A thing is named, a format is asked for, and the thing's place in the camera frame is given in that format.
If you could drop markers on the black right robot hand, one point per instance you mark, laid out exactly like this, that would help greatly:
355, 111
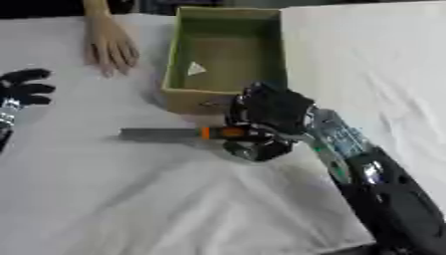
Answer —
273, 108

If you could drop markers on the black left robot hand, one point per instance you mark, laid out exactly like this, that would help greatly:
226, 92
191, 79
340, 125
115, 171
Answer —
26, 88

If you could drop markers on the person's hand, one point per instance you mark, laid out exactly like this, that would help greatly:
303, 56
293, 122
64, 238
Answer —
110, 46

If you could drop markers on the person's forearm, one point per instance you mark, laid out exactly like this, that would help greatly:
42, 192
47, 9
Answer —
96, 7

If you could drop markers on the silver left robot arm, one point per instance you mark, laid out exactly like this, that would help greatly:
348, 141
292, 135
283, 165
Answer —
6, 123

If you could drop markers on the tan cardboard box green inside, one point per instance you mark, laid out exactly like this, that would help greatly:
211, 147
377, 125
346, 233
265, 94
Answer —
226, 56

